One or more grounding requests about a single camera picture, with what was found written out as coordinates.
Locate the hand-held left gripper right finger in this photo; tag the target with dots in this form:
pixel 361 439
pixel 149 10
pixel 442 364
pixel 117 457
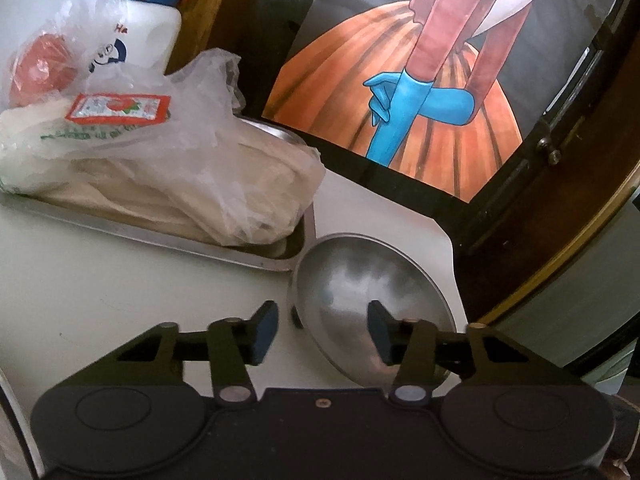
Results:
pixel 380 335

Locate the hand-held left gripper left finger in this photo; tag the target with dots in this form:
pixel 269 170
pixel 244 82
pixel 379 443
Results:
pixel 262 335

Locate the steel bowl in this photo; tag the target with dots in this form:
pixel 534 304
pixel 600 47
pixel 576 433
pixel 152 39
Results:
pixel 350 280

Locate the steel tray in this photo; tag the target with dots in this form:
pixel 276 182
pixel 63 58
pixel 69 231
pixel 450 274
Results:
pixel 150 237

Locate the dark door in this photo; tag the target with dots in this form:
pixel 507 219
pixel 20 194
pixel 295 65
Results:
pixel 500 210

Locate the bag of flatbreads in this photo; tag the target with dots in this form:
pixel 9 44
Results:
pixel 175 185

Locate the metal door latch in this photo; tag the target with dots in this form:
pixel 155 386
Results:
pixel 547 147

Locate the orange dress girl poster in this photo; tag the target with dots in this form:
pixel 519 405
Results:
pixel 425 85

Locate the red sauce packet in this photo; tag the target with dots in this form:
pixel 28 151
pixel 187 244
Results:
pixel 117 107

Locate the white bottle blue cap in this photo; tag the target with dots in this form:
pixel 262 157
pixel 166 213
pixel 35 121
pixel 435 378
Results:
pixel 145 35

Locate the red tomato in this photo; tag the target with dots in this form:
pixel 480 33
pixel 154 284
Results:
pixel 42 60

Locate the clear plastic bag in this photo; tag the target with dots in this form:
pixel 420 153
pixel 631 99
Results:
pixel 75 15

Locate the wooden door frame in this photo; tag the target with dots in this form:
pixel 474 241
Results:
pixel 550 260

